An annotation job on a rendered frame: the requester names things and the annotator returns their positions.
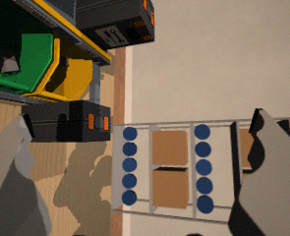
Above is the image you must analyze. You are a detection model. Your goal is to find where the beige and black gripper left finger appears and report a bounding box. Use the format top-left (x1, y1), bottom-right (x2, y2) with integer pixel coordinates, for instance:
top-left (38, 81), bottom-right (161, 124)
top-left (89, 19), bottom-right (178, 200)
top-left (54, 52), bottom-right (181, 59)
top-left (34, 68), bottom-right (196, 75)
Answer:
top-left (0, 113), bottom-right (52, 236)

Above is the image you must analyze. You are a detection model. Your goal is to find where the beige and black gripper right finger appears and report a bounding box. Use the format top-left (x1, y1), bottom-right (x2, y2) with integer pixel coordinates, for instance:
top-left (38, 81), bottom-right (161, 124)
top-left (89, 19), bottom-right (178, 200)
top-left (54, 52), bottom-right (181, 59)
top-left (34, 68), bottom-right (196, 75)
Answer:
top-left (228, 108), bottom-right (290, 236)

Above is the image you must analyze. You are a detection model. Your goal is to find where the orange flat bar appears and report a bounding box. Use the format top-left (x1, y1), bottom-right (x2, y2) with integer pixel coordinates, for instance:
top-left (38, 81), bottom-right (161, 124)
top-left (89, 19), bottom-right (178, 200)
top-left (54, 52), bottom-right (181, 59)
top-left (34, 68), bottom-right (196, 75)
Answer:
top-left (30, 0), bottom-right (111, 61)

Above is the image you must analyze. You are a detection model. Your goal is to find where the yellow open bin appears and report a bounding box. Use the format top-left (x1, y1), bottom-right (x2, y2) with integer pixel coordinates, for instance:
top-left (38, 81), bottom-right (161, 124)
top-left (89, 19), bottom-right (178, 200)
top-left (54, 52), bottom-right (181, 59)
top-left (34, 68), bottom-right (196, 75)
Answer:
top-left (23, 30), bottom-right (92, 102)

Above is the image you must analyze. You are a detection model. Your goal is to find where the green open bin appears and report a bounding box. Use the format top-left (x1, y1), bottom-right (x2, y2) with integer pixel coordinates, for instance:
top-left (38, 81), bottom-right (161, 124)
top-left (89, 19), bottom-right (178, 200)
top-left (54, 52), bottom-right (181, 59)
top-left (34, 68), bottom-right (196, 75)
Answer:
top-left (0, 0), bottom-right (53, 93)

